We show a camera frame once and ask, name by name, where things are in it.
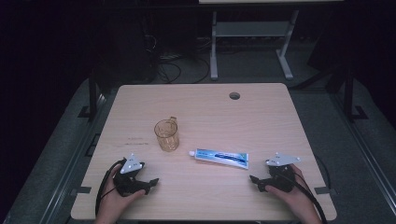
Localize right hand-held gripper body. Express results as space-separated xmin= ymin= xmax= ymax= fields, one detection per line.
xmin=264 ymin=151 xmax=302 ymax=193

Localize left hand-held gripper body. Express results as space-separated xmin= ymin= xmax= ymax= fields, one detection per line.
xmin=113 ymin=152 xmax=148 ymax=198

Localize person's right hand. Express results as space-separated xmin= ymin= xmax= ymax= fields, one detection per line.
xmin=264 ymin=163 xmax=323 ymax=224

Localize person's left hand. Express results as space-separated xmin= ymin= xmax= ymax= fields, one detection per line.
xmin=93 ymin=163 xmax=147 ymax=224

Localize blue and white toothpaste tube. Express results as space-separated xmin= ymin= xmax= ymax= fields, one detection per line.
xmin=188 ymin=147 xmax=250 ymax=171

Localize clear amber plastic cup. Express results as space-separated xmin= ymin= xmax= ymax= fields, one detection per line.
xmin=153 ymin=116 xmax=180 ymax=153

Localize dark computer tower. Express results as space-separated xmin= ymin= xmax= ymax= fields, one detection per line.
xmin=101 ymin=17 xmax=159 ymax=86

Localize white metal stand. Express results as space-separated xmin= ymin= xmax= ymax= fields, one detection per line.
xmin=209 ymin=9 xmax=301 ymax=82

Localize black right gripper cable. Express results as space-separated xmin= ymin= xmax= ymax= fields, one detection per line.
xmin=279 ymin=172 xmax=329 ymax=224

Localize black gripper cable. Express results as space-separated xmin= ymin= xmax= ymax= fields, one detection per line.
xmin=279 ymin=172 xmax=329 ymax=224
xmin=94 ymin=158 xmax=128 ymax=217

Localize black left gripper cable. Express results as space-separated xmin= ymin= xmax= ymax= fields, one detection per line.
xmin=94 ymin=158 xmax=128 ymax=217

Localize black metal post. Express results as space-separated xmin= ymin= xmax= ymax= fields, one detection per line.
xmin=342 ymin=66 xmax=370 ymax=123
xmin=78 ymin=69 xmax=101 ymax=119

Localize black floor cables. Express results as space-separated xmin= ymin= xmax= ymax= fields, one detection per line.
xmin=156 ymin=51 xmax=212 ymax=85

